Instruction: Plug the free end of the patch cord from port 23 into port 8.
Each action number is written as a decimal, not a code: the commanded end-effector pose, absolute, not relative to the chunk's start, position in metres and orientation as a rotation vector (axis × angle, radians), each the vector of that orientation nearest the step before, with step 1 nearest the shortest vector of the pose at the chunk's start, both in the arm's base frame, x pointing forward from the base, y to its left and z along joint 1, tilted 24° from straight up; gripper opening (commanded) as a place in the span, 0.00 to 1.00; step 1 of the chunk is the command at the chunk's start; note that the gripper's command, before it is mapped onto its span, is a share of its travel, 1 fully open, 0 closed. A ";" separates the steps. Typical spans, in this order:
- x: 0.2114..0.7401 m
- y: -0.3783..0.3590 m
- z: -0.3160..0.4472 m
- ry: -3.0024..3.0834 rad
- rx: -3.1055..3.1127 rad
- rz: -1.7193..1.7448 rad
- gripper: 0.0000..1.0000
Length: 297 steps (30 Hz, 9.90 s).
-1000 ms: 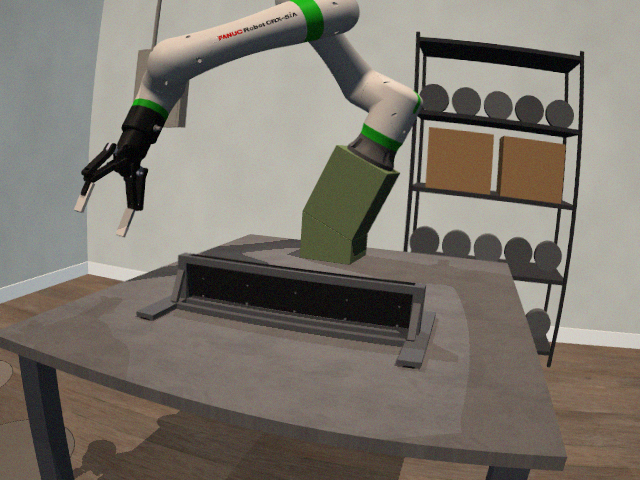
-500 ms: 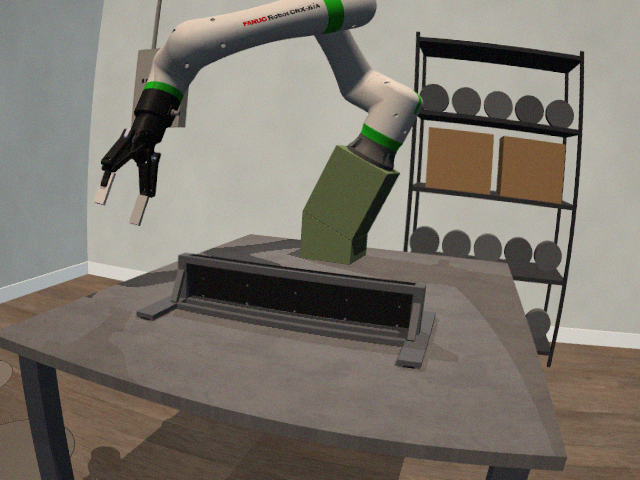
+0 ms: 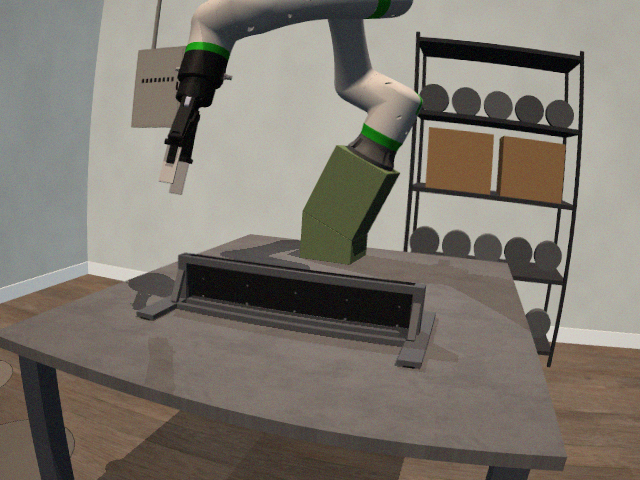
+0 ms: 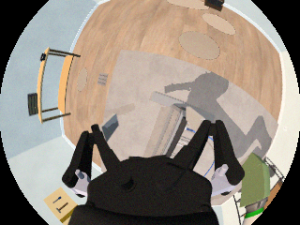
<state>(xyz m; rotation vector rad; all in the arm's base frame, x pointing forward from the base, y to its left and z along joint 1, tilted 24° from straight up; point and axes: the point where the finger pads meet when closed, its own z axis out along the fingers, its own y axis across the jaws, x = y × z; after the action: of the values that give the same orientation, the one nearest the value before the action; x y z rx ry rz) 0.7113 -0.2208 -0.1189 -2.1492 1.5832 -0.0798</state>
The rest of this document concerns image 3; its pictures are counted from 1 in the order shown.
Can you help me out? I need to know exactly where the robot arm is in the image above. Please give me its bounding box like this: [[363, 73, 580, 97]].
[[176, 0, 423, 171]]

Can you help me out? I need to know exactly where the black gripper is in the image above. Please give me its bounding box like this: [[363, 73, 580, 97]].
[[158, 79, 216, 195]]

